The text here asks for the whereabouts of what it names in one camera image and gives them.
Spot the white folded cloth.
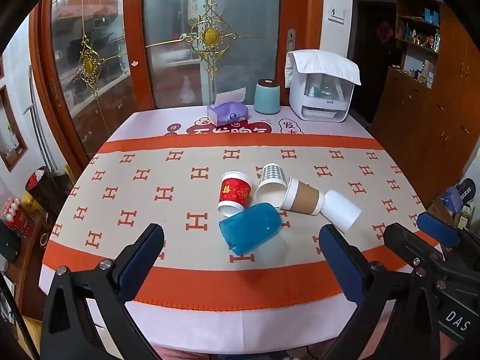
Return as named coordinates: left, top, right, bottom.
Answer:
left=284, top=49, right=362, bottom=89

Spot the brown sleeve paper cup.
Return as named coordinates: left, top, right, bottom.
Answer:
left=279, top=176, right=325, bottom=216

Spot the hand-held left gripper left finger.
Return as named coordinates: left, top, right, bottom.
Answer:
left=39, top=223, right=166, bottom=360

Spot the white countertop appliance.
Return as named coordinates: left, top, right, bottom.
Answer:
left=288, top=71, right=356, bottom=122

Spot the wooden picture frame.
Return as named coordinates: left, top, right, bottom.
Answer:
left=0, top=83, right=29, bottom=172

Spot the cardboard box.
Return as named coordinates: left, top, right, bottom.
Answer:
left=425, top=195, right=455, bottom=226

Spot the red paper cup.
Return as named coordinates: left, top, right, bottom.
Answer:
left=218, top=171, right=252, bottom=217

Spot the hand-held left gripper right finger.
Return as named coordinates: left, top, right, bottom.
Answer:
left=318, top=223, right=442, bottom=360

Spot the wooden shelf cabinet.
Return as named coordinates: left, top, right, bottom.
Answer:
left=369, top=0, right=480, bottom=212

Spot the metal mop pole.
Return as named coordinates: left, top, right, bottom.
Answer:
left=22, top=65, right=56, bottom=176

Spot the blue box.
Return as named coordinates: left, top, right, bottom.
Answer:
left=439, top=187, right=465, bottom=215

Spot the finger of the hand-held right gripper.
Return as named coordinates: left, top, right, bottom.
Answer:
left=417, top=212, right=480, bottom=260
left=383, top=223, right=451, bottom=271

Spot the checked paper cup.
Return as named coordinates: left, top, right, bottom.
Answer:
left=256, top=163, right=289, bottom=208

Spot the red hanging decoration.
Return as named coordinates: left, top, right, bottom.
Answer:
left=376, top=20, right=393, bottom=44

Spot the wooden glass door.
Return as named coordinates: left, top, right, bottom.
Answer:
left=29, top=0, right=157, bottom=180
left=124, top=0, right=325, bottom=113

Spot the plain white cup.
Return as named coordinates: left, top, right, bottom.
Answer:
left=319, top=189, right=362, bottom=232

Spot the row of small bottles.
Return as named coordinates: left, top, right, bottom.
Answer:
left=401, top=22, right=441, bottom=51

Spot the white wall switch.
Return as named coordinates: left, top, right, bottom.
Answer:
left=328, top=4, right=347, bottom=24

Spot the dark woven waste basket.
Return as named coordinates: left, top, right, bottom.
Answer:
left=25, top=166, right=64, bottom=219

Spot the blue plastic cup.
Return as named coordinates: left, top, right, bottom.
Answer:
left=218, top=202, right=283, bottom=259

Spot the teal canister with brown lid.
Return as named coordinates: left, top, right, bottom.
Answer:
left=254, top=79, right=282, bottom=115

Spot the purple tissue pack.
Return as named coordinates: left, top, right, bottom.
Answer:
left=207, top=87, right=250, bottom=126

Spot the white plastic bag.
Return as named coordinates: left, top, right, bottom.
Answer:
left=179, top=75, right=196, bottom=104

